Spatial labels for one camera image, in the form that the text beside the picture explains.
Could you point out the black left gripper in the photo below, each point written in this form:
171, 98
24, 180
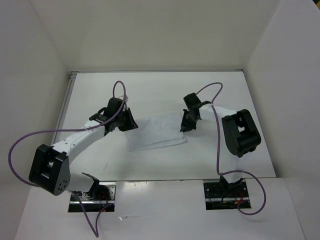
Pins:
131, 124

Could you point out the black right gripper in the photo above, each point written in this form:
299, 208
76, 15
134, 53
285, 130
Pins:
185, 126

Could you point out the white skirt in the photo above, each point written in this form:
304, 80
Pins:
158, 131

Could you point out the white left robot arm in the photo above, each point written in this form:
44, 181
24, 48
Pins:
50, 169

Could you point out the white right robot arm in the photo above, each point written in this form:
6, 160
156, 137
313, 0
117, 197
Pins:
237, 136

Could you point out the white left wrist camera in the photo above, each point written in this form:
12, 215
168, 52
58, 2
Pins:
125, 98

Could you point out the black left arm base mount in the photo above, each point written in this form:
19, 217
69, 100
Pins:
103, 200

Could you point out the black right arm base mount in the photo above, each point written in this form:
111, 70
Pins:
221, 195

